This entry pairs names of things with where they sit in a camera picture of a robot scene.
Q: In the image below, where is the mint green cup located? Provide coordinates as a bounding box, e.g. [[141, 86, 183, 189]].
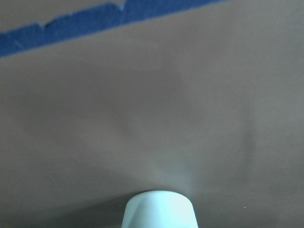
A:
[[122, 190, 198, 228]]

